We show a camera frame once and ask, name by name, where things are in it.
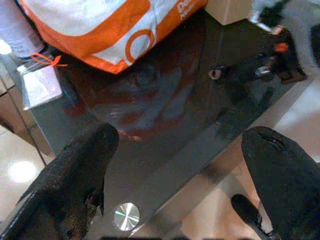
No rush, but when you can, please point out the orange and white bag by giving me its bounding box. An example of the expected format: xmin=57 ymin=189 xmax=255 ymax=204
xmin=17 ymin=0 xmax=210 ymax=75

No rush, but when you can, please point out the key bunch with orange tag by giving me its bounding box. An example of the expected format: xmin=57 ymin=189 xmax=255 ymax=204
xmin=208 ymin=41 xmax=308 ymax=85

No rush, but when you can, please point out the clear box with white label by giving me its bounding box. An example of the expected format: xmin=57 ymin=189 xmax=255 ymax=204
xmin=16 ymin=63 xmax=64 ymax=111

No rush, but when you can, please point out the beige cardboard box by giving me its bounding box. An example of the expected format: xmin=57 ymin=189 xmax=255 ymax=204
xmin=204 ymin=0 xmax=256 ymax=26

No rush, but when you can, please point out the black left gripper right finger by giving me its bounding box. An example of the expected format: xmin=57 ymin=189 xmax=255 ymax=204
xmin=241 ymin=126 xmax=320 ymax=240

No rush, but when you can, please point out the black robot foot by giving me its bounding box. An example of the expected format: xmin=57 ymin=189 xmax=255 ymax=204
xmin=230 ymin=193 xmax=274 ymax=236

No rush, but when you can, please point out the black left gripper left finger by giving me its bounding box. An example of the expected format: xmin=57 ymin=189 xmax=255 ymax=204
xmin=0 ymin=122 xmax=120 ymax=240

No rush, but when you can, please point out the orange twist tie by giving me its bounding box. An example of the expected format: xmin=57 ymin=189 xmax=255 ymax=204
xmin=29 ymin=52 xmax=68 ymax=68

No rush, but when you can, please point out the white plastic bottle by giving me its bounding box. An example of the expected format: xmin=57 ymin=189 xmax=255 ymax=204
xmin=0 ymin=0 xmax=46 ymax=60

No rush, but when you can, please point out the silver round table fitting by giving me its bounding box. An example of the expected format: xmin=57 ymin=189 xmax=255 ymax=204
xmin=113 ymin=202 xmax=141 ymax=232

